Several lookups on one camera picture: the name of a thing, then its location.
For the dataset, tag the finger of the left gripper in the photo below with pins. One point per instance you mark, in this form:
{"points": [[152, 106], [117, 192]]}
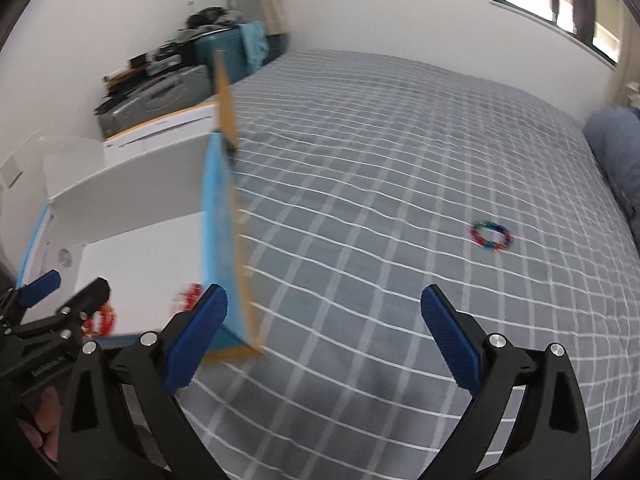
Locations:
{"points": [[16, 301], [70, 316]]}

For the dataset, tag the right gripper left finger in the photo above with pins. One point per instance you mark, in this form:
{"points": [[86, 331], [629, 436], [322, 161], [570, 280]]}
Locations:
{"points": [[158, 364]]}

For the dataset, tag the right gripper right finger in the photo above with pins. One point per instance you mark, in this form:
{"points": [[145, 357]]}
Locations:
{"points": [[486, 365]]}

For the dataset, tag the red cord bracelet gold tube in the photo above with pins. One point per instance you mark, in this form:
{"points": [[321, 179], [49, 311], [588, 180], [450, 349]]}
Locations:
{"points": [[187, 298]]}

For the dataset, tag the left hand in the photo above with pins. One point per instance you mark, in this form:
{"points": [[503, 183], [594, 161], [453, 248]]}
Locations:
{"points": [[42, 433]]}

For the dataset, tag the yellow blue cardboard box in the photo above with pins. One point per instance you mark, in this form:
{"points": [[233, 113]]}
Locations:
{"points": [[151, 211]]}

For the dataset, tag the grey checked bed sheet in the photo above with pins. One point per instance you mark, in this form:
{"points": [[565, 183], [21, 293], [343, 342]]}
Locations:
{"points": [[361, 179]]}

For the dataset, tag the grey hard suitcase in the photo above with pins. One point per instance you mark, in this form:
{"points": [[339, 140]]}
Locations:
{"points": [[154, 98]]}

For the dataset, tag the blue striped pillow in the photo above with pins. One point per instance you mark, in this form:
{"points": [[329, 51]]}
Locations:
{"points": [[614, 138]]}

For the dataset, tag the teal suitcase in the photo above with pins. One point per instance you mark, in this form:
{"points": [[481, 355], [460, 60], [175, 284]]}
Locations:
{"points": [[230, 45]]}

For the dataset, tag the light blue cloth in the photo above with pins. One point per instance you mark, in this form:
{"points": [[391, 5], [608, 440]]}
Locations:
{"points": [[255, 44]]}

